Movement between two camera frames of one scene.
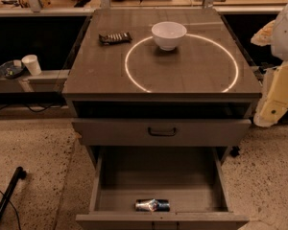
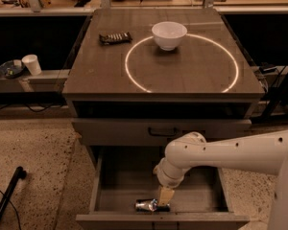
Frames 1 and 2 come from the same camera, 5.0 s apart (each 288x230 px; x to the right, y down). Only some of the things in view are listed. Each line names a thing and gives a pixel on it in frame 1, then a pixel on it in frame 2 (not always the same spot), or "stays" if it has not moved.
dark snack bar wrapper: [115, 38] stays
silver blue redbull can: [152, 205] stays
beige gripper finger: [263, 37] → [165, 195]
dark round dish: [9, 70] stays
